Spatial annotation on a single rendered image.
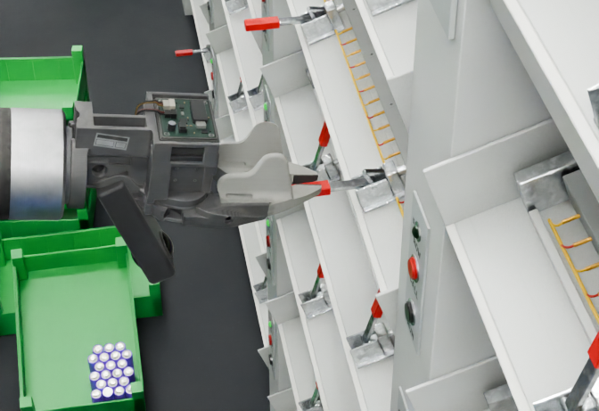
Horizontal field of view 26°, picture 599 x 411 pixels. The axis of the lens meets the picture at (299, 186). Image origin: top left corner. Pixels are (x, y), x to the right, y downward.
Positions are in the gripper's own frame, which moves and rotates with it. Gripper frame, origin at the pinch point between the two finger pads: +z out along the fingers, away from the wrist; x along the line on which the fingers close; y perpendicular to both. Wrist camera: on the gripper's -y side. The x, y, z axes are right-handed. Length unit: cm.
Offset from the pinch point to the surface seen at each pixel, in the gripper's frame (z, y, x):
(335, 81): 6.8, -0.7, 17.8
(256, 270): 20, -80, 77
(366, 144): 7.4, -0.3, 7.1
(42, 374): -16, -99, 71
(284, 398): 19, -76, 44
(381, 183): 6.6, 1.6, -1.0
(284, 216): 13, -40, 44
